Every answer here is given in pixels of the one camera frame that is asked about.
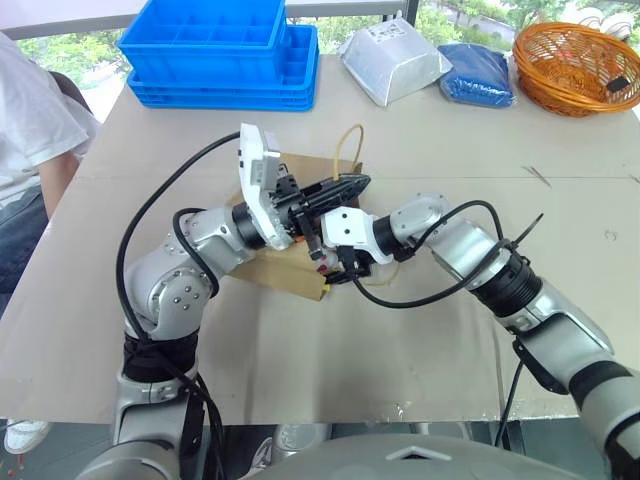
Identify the silver robot torso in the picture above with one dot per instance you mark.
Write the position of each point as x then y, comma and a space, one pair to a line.
350, 460

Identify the blue shallow plastic crate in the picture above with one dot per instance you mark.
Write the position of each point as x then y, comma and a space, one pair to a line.
300, 80

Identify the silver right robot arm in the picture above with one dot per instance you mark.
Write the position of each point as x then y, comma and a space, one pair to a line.
550, 320

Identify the blue plastic bag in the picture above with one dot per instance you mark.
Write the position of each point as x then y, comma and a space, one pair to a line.
475, 72

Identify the brown paper bag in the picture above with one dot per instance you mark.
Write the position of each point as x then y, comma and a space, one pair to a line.
280, 272

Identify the person in white shirt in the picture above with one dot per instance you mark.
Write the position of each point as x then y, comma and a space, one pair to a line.
30, 115

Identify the white silver plastic bag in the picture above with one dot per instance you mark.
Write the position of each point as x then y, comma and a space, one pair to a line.
395, 60

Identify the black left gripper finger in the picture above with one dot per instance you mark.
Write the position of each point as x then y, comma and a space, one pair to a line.
335, 200
345, 181

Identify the orange wicker basket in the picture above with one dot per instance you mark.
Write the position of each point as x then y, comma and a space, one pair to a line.
555, 85

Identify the black zip tie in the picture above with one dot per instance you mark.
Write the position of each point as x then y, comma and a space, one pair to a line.
525, 232

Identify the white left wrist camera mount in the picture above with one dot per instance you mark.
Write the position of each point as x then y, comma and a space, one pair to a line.
252, 170

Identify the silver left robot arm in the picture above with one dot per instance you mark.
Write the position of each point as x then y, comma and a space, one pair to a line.
165, 285

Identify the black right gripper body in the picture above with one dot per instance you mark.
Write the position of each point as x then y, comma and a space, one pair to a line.
361, 270

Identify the white round object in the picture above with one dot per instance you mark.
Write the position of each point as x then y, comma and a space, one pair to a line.
612, 22

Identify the grey window frame post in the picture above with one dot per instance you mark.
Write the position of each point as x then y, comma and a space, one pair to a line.
411, 11

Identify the dark chair back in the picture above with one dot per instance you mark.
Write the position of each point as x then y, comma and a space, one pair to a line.
75, 92

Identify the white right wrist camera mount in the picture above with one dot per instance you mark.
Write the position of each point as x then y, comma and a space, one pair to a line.
350, 227

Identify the small red yellow plush toy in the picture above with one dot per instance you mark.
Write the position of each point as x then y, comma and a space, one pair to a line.
323, 264

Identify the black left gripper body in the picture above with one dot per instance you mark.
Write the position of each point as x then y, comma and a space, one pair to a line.
289, 189

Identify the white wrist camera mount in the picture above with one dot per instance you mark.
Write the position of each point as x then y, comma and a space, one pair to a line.
350, 227
252, 170

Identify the white sneaker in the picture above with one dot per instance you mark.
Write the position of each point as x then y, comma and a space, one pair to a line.
25, 435

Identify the blue divided plastic crate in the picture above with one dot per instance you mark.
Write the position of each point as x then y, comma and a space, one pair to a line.
200, 50

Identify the small black object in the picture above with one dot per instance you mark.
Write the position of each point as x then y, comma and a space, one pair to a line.
618, 83

